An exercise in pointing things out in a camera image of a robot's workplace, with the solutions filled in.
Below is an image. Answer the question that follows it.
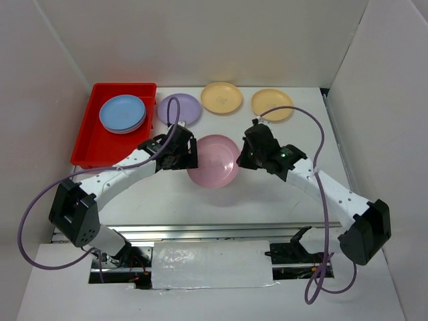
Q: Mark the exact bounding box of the yellow plate back right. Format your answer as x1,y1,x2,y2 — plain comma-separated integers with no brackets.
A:
251,88,294,122

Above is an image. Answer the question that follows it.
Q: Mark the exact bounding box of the blue plate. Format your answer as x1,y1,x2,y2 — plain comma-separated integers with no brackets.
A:
99,94,147,119
100,114,146,134

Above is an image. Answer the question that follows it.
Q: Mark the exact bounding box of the yellow plate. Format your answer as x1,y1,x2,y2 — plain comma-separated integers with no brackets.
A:
201,82,243,114
251,88,294,122

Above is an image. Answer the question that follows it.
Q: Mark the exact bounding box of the yellow plate back centre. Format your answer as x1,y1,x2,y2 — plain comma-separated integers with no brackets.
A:
201,82,243,114

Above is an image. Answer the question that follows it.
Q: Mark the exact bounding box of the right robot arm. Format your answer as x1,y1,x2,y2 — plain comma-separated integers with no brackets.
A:
237,119,391,265

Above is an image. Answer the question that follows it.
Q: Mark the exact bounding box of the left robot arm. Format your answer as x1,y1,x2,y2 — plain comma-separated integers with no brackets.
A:
49,125,198,267

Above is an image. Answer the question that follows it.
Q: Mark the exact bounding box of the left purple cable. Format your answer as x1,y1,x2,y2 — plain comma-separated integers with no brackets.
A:
17,95,183,284

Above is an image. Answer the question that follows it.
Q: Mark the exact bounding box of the red plastic bin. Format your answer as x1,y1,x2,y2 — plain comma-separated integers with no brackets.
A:
70,82,157,169

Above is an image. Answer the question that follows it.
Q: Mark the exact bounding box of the white taped cover panel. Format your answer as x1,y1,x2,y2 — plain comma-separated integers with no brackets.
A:
151,240,274,290

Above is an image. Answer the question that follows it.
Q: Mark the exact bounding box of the purple cable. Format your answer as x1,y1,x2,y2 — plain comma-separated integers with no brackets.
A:
304,106,358,306
17,95,183,284

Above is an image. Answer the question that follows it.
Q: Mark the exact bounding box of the pink plate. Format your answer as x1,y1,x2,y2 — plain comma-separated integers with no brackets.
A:
187,134,240,189

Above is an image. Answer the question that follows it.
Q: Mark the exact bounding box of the aluminium rail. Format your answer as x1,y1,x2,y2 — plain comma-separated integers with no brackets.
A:
109,222,324,243

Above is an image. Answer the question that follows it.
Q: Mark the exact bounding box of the purple plate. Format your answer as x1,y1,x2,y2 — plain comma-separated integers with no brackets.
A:
157,93,201,126
104,128,139,135

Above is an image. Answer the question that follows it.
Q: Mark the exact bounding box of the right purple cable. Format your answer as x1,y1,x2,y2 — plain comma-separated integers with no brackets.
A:
304,106,358,306

